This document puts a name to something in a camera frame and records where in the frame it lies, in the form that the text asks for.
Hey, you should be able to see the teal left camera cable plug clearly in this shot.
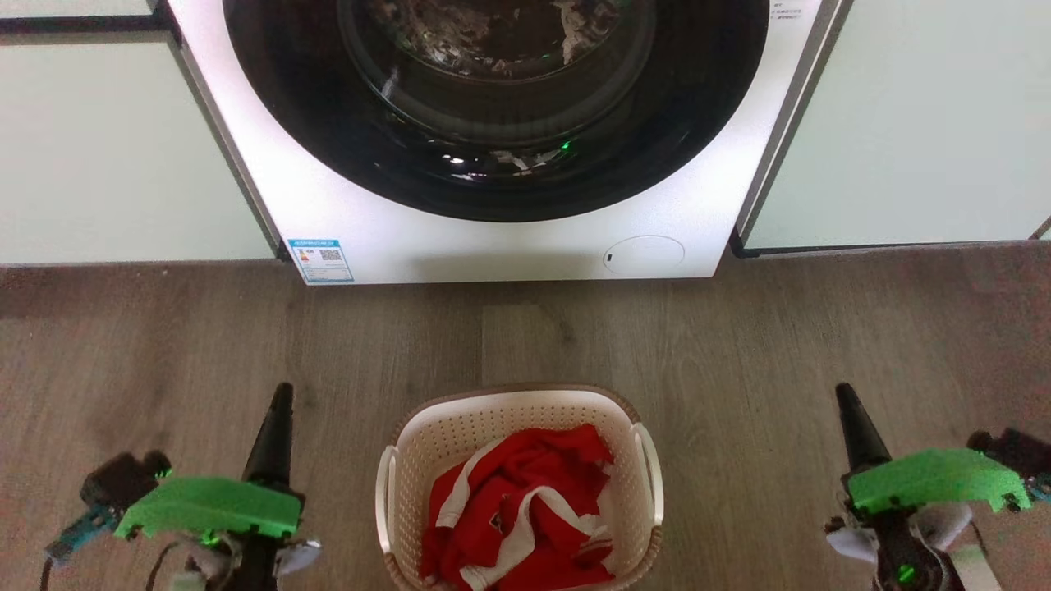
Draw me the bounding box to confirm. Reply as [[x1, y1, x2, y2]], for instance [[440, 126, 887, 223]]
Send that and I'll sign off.
[[44, 507, 117, 569]]

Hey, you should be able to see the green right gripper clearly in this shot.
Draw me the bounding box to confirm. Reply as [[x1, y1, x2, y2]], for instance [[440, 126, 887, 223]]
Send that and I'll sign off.
[[834, 383, 1032, 591]]

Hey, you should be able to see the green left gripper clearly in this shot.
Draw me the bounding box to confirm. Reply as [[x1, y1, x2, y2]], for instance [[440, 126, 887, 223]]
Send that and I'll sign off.
[[113, 382, 306, 591]]

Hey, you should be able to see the blue energy label sticker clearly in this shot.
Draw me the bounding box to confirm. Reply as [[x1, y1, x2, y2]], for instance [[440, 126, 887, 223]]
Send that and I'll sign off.
[[287, 238, 356, 285]]

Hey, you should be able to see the large pale green cabinet panel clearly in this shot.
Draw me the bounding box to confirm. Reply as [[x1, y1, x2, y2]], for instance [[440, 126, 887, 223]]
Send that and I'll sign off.
[[0, 33, 276, 265]]

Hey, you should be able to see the black round washer door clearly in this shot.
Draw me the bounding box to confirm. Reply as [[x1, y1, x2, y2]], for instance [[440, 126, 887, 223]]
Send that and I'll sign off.
[[222, 0, 770, 223]]

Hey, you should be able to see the pale green cabinet door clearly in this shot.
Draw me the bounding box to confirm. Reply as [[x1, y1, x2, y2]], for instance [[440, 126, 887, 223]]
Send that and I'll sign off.
[[743, 0, 1051, 250]]

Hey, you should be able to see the round white filter cover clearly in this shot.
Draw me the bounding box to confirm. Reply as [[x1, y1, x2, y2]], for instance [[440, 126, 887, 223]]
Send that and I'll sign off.
[[604, 235, 686, 275]]

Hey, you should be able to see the cream perforated laundry basket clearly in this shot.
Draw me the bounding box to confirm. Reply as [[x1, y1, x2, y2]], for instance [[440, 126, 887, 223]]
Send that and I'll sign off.
[[375, 384, 664, 591]]

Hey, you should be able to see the white front-load washing machine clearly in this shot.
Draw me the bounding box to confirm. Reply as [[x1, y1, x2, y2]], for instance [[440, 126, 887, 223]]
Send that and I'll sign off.
[[167, 0, 852, 286]]

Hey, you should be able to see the red and white garment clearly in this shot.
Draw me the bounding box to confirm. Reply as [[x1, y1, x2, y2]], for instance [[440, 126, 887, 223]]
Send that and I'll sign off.
[[419, 424, 617, 591]]

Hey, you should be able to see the narrow pale green cabinet panel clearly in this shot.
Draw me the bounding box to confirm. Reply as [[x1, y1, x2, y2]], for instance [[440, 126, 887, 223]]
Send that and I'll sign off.
[[0, 0, 157, 19]]

